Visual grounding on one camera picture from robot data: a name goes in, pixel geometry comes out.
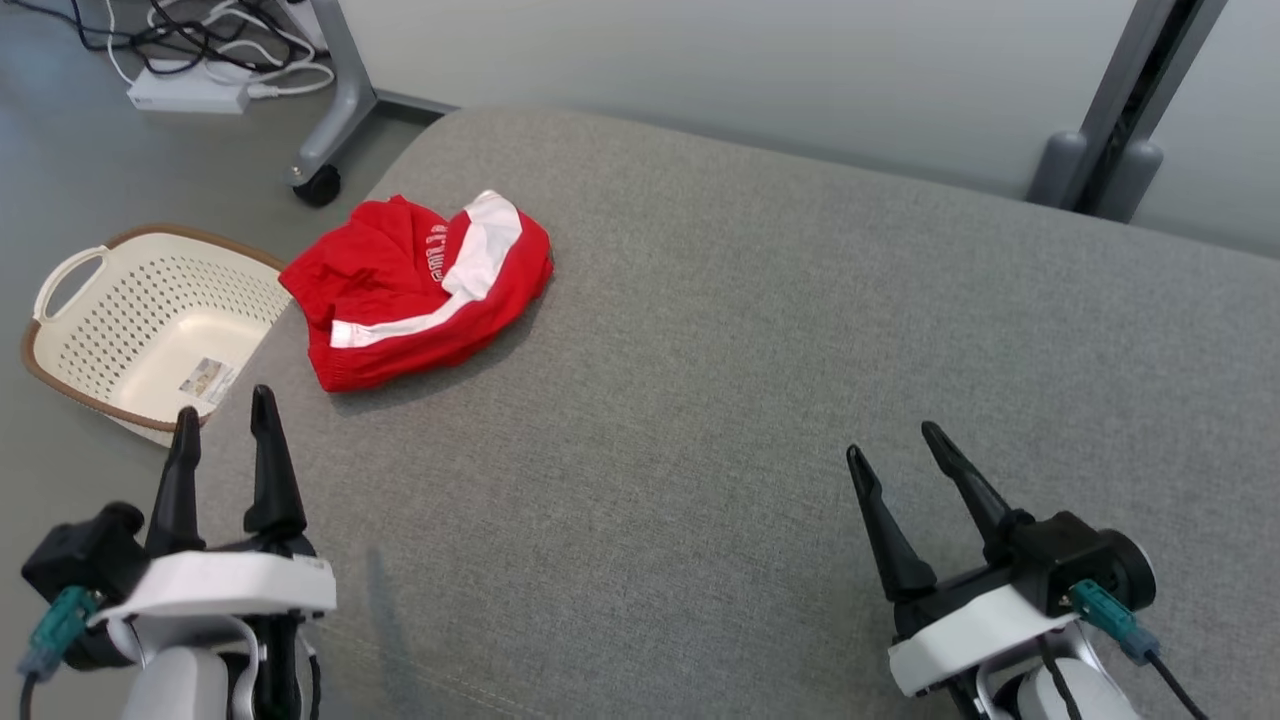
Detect red shorts with white stripe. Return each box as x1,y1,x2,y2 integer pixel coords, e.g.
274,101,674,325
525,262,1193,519
278,190,554,393

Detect cream plastic laundry basket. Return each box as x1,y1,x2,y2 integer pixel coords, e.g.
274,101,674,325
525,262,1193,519
22,225,293,448

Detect black caster wheel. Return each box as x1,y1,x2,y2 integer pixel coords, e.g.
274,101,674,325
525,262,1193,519
293,165,342,209

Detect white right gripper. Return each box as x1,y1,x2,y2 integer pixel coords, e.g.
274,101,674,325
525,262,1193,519
846,421,1086,698

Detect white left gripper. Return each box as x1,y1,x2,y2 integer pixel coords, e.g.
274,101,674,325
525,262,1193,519
90,385,337,626

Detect black floor cables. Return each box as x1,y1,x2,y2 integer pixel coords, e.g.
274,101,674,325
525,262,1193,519
0,0,301,76

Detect white power strip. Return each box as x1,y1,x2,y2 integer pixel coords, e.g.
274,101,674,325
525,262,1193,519
127,62,253,115

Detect grey stand leg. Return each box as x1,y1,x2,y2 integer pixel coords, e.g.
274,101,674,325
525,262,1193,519
288,0,456,191

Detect right arm teal-plug black cable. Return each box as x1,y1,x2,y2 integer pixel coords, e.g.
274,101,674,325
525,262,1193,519
1066,580,1211,720

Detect grey partition post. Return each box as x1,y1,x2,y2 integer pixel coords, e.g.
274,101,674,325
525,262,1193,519
1028,0,1231,223

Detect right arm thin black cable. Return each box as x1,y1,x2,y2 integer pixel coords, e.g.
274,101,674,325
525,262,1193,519
1035,635,1086,720

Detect white floor cable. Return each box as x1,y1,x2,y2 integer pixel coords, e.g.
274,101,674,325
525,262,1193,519
105,0,336,101

